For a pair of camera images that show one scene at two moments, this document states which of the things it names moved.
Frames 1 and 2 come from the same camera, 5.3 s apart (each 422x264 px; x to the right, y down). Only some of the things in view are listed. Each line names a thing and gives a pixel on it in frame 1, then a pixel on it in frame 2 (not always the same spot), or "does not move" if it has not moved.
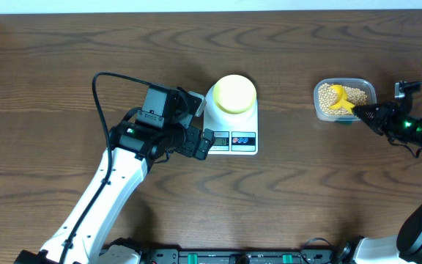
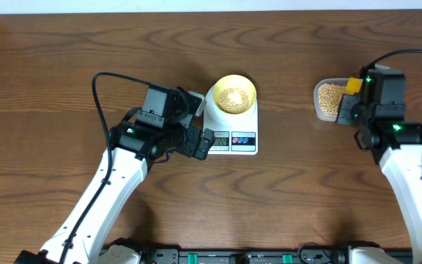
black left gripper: (189, 149) does not move
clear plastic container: (333, 98) does not move
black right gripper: (379, 125) → (343, 116)
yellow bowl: (234, 94) does not move
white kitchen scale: (235, 134) does not move
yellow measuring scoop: (342, 101) → (353, 85)
